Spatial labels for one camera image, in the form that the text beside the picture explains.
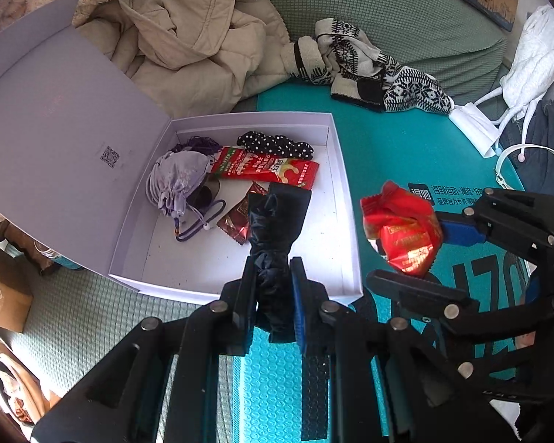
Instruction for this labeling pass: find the black and white knit sweater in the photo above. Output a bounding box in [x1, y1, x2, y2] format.
[281, 17, 454, 114]

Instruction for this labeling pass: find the white cloth bag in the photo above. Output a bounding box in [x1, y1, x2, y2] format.
[499, 4, 554, 123]

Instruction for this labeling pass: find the white cardboard box with lid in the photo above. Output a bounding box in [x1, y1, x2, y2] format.
[0, 0, 365, 308]

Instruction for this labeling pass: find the black polka dot scrunchie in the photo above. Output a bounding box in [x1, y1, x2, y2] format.
[236, 130, 315, 160]

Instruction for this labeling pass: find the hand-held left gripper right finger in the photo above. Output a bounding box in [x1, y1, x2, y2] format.
[290, 257, 506, 443]

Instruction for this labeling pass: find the beige puffer jacket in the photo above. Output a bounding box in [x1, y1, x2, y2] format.
[74, 0, 293, 116]

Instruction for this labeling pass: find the dark red snack packet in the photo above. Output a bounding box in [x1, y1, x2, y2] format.
[216, 181, 271, 245]

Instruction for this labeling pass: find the white cord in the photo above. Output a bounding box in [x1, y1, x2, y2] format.
[493, 143, 554, 190]

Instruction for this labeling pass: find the white face mask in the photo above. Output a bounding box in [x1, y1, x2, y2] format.
[449, 102, 502, 160]

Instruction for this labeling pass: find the grey translucent small case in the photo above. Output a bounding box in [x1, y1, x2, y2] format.
[187, 180, 222, 210]

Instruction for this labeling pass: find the brown furry boot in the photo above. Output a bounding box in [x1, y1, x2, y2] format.
[0, 221, 51, 273]

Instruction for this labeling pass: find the teal foam mat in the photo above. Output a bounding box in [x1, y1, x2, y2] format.
[212, 78, 536, 443]

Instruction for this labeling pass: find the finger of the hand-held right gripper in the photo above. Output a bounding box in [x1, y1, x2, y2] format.
[366, 268, 554, 347]
[436, 188, 554, 264]

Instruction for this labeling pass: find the lavender drawstring pouch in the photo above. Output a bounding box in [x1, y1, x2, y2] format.
[147, 150, 227, 243]

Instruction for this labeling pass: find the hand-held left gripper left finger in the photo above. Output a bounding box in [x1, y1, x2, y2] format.
[30, 256, 260, 443]

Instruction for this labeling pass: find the long red snack packet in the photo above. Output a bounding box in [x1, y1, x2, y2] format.
[209, 146, 321, 191]

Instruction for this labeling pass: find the crinkled red snack packet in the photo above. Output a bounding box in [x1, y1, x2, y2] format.
[360, 181, 444, 278]

